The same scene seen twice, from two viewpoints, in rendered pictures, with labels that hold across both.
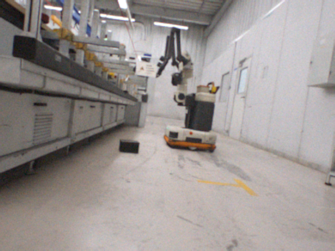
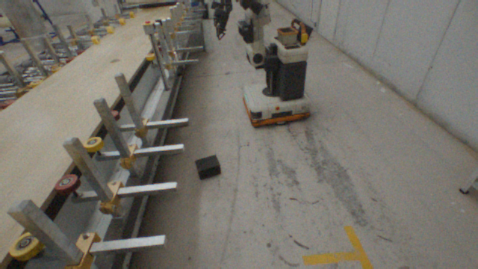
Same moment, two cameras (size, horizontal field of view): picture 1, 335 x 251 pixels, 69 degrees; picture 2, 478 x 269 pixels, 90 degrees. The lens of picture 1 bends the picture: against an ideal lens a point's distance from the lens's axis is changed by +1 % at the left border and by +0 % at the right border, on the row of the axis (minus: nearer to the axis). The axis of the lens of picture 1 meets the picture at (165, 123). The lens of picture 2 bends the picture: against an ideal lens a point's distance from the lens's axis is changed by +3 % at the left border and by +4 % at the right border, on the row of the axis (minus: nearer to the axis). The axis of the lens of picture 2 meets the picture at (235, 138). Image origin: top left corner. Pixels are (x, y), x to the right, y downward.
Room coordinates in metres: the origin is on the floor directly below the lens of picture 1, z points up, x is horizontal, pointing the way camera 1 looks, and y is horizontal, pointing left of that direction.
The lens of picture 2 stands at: (1.14, 0.02, 1.56)
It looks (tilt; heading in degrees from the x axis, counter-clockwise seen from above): 38 degrees down; 3
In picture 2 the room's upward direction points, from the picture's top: 6 degrees counter-clockwise
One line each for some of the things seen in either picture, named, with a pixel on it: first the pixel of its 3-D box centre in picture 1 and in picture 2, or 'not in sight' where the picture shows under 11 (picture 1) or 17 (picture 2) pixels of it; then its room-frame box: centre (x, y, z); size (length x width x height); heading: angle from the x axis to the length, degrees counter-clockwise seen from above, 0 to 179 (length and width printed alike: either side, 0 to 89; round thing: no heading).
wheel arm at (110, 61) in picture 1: (99, 60); (125, 193); (1.79, 0.54, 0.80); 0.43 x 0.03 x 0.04; 93
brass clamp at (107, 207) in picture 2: (92, 58); (112, 197); (1.77, 0.58, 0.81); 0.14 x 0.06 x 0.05; 3
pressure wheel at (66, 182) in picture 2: not in sight; (72, 190); (1.78, 0.73, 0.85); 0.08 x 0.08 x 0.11
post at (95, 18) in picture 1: (93, 45); (101, 187); (1.74, 0.58, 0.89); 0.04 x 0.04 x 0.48; 3
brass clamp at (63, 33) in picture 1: (67, 36); not in sight; (1.27, 0.56, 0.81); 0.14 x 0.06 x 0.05; 3
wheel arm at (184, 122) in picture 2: (112, 70); (151, 125); (2.28, 0.56, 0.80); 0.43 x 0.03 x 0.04; 93
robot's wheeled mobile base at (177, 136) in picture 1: (188, 136); (273, 100); (3.60, -0.36, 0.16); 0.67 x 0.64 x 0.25; 98
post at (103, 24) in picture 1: (100, 51); (120, 143); (1.99, 0.60, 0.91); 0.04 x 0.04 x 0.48; 3
